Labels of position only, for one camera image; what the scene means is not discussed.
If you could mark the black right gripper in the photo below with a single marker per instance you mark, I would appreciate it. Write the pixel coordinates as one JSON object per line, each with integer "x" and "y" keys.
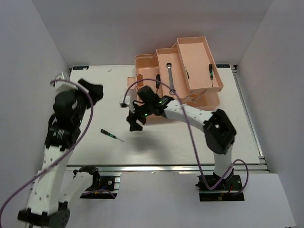
{"x": 132, "y": 119}

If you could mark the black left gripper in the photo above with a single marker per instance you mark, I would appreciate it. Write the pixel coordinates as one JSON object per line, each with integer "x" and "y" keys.
{"x": 95, "y": 90}

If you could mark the silver ratchet wrench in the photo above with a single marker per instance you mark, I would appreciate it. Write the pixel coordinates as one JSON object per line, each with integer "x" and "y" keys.
{"x": 172, "y": 90}

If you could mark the large green-handled screwdriver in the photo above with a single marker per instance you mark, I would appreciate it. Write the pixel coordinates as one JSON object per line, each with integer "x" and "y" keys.
{"x": 158, "y": 80}

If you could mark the pink plastic toolbox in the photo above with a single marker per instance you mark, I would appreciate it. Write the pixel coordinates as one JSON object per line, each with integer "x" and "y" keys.
{"x": 192, "y": 53}

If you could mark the small green-black screwdriver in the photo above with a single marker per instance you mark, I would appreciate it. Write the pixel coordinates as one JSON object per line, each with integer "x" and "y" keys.
{"x": 211, "y": 73}

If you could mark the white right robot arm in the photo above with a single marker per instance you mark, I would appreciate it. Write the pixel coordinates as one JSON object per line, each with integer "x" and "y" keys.
{"x": 218, "y": 130}

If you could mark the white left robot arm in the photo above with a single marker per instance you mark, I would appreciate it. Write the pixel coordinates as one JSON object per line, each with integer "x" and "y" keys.
{"x": 48, "y": 206}

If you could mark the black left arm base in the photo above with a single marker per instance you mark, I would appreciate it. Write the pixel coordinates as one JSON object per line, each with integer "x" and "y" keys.
{"x": 104, "y": 186}

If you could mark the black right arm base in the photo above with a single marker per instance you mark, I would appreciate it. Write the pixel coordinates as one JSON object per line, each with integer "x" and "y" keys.
{"x": 226, "y": 191}

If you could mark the blue label sticker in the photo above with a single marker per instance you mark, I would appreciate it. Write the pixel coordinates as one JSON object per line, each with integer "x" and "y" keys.
{"x": 80, "y": 68}

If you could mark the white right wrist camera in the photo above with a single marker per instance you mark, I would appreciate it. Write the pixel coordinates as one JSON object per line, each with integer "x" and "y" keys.
{"x": 125, "y": 101}

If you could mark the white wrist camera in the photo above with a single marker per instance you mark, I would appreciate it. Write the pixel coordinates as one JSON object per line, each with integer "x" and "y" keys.
{"x": 62, "y": 83}
{"x": 125, "y": 101}

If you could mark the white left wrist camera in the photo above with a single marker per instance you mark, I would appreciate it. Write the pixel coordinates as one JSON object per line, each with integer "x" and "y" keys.
{"x": 62, "y": 83}

